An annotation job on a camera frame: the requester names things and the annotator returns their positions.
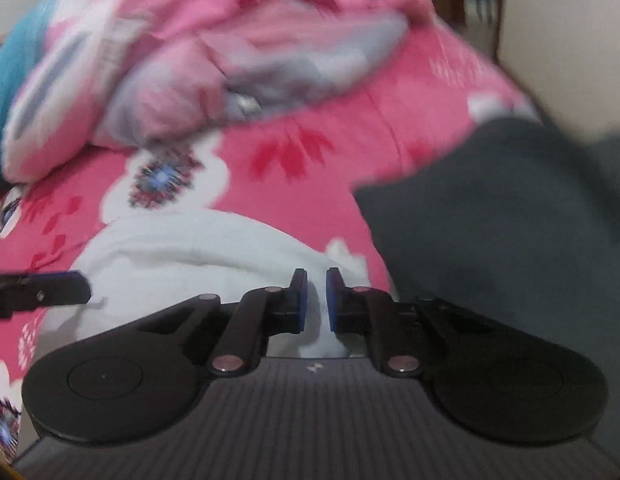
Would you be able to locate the pink floral blanket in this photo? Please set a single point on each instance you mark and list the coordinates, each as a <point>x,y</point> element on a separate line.
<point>315,185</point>

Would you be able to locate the white shirt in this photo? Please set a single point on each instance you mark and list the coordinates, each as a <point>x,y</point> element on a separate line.
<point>190,250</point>

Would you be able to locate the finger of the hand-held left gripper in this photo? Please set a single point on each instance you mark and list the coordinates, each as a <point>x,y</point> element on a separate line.
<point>50,290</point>

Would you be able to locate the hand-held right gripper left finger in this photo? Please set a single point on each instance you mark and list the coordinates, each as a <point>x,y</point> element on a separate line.
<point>300,305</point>

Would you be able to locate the dark grey garment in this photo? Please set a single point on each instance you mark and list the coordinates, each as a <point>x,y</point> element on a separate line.
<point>490,210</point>

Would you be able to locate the teal cloth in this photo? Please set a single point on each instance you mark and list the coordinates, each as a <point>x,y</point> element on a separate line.
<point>15,75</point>

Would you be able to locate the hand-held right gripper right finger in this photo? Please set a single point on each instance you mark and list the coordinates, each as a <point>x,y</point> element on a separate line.
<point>334,305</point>

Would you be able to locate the white and pink pillow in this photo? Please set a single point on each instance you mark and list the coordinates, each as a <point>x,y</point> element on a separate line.
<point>55,85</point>

